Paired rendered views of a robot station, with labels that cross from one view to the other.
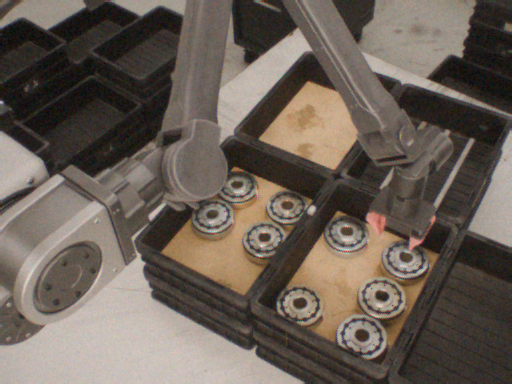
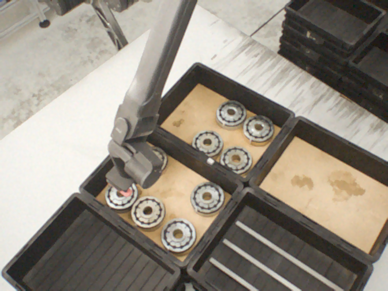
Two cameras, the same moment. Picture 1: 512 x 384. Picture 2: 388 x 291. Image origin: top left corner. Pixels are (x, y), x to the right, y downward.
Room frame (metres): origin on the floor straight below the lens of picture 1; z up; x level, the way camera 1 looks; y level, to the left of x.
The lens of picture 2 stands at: (0.92, -0.70, 2.01)
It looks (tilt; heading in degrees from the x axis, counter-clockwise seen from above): 60 degrees down; 97
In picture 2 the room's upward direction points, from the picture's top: 6 degrees counter-clockwise
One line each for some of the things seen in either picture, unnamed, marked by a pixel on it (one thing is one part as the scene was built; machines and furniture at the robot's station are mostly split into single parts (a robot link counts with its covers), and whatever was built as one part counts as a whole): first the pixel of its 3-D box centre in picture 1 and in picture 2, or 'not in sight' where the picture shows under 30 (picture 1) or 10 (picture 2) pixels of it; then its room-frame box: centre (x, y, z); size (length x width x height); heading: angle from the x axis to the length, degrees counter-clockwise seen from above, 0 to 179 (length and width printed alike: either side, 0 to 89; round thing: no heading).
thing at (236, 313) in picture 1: (239, 225); (219, 127); (0.91, 0.04, 0.87); 0.40 x 0.30 x 0.11; 146
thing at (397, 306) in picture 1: (381, 297); (148, 211); (0.70, -0.26, 0.86); 0.10 x 0.10 x 0.01
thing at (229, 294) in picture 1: (237, 211); (219, 118); (0.91, 0.04, 0.92); 0.40 x 0.30 x 0.02; 146
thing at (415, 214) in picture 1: (404, 200); (127, 164); (0.70, -0.26, 1.17); 0.10 x 0.07 x 0.07; 54
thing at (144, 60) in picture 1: (159, 85); not in sight; (2.06, 0.37, 0.37); 0.40 x 0.30 x 0.45; 138
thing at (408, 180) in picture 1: (411, 174); (124, 153); (0.71, -0.27, 1.24); 0.07 x 0.06 x 0.07; 138
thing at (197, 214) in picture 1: (212, 215); (231, 112); (0.95, 0.10, 0.86); 0.10 x 0.10 x 0.01
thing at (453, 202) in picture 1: (425, 163); (276, 273); (1.07, -0.43, 0.87); 0.40 x 0.30 x 0.11; 146
